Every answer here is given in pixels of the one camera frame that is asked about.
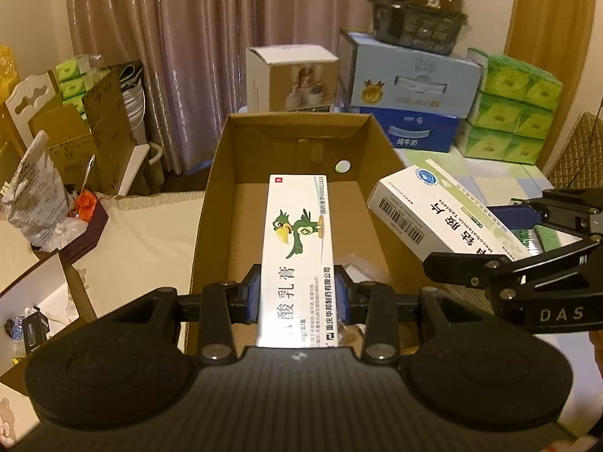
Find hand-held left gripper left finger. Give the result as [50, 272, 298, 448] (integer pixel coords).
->
[118, 264, 262, 365]

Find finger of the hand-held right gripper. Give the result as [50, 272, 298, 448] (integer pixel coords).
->
[487, 195, 547, 246]
[423, 251, 506, 291]

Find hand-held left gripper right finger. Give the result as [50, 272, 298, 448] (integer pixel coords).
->
[335, 264, 476, 365]

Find white ointment box green parrot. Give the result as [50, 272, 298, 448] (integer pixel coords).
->
[257, 174, 336, 349]

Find white medicine box blue logo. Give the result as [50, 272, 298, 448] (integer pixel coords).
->
[366, 165, 529, 264]

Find brown cardboard box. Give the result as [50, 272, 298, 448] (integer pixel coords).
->
[181, 110, 425, 354]

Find chair with quilted cover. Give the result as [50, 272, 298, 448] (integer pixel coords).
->
[542, 110, 603, 190]

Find bundle of green tissue packs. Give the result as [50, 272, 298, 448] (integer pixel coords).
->
[455, 47, 564, 165]

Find cream bed sheet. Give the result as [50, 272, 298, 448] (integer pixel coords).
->
[0, 193, 208, 325]

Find dark blue milk carton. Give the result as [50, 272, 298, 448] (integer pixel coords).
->
[360, 106, 461, 154]

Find white board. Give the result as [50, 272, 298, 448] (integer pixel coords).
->
[118, 144, 152, 197]

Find light blue milk carton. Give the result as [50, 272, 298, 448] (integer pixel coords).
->
[339, 31, 484, 121]

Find dark brown tray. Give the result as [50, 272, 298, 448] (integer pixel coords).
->
[44, 188, 110, 264]

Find orange toy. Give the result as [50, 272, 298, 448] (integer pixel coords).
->
[73, 191, 98, 222]

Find low open cardboard box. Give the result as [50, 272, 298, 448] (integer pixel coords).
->
[0, 250, 98, 387]

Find metal tool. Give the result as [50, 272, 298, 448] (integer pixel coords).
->
[82, 154, 96, 199]

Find wooden door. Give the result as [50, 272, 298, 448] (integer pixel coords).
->
[504, 0, 599, 81]

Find white product box with photo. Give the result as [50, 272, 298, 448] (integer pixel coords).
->
[246, 44, 340, 114]

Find tall brown carton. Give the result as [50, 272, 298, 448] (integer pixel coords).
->
[82, 70, 136, 195]

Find white fan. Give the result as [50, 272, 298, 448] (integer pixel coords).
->
[119, 61, 148, 147]

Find black instant noodle container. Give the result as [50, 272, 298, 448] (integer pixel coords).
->
[365, 0, 472, 55]

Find small brown carton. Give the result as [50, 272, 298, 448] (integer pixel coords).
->
[28, 104, 99, 189]

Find pink curtain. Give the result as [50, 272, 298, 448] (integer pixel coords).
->
[63, 0, 392, 194]

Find small green tissue packs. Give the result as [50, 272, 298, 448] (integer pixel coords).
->
[55, 54, 95, 114]

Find yellow plastic bag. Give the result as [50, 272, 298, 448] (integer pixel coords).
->
[0, 44, 22, 104]

